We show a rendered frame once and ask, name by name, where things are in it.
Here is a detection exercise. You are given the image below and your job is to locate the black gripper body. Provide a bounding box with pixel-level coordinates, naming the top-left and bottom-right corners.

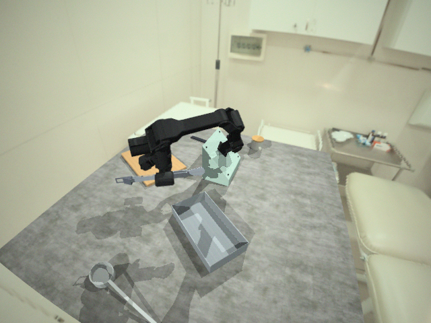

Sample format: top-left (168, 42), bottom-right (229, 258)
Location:
top-left (154, 149), bottom-right (174, 186)

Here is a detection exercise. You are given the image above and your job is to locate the white cylinder with orange lid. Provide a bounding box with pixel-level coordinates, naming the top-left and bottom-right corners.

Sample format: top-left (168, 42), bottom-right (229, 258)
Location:
top-left (251, 135), bottom-right (264, 150)

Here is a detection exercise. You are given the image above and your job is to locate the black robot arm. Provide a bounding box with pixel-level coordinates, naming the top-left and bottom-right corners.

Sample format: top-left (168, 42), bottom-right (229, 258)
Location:
top-left (128, 107), bottom-right (245, 171)

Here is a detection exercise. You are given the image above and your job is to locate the light wooden board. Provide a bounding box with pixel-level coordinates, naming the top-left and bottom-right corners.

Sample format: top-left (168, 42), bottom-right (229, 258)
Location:
top-left (121, 151), bottom-right (187, 187)

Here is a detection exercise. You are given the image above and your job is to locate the grey short cylinder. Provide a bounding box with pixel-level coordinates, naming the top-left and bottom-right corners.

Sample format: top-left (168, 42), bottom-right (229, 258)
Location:
top-left (89, 261), bottom-right (156, 323)

